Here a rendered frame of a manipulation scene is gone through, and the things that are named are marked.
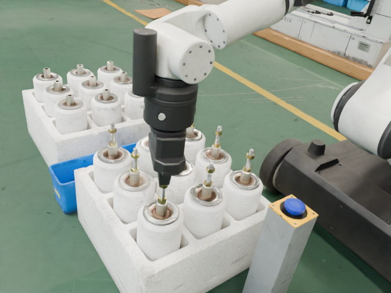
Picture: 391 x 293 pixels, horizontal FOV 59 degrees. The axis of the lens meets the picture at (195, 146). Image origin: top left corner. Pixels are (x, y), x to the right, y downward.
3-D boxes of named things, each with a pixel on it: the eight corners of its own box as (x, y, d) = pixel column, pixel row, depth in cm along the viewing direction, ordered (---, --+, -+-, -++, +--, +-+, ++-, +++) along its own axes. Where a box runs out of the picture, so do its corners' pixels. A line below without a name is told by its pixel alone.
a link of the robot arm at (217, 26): (144, 64, 59) (206, 33, 63) (172, 84, 53) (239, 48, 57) (133, 28, 54) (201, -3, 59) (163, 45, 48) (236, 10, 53)
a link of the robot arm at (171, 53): (177, 84, 64) (183, 20, 57) (213, 108, 57) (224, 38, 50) (120, 93, 57) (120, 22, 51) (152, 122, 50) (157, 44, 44)
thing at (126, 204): (115, 253, 84) (114, 196, 74) (112, 225, 92) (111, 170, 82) (155, 248, 87) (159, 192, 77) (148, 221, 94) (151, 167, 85)
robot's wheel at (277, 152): (292, 177, 132) (306, 132, 122) (302, 184, 129) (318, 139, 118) (252, 192, 122) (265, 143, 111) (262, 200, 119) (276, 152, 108)
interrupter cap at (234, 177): (247, 169, 89) (248, 167, 89) (265, 186, 84) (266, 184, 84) (223, 175, 86) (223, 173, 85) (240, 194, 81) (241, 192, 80)
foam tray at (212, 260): (187, 181, 123) (192, 137, 113) (265, 258, 97) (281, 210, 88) (77, 218, 101) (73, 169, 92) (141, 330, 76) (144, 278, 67)
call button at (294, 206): (291, 202, 71) (294, 194, 69) (307, 214, 68) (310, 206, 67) (278, 208, 68) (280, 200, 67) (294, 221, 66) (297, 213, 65)
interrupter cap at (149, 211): (148, 230, 68) (148, 227, 68) (138, 204, 74) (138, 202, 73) (184, 222, 71) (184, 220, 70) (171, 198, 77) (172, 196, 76)
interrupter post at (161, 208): (157, 218, 71) (157, 206, 69) (153, 210, 73) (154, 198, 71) (168, 216, 72) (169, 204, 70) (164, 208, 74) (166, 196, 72)
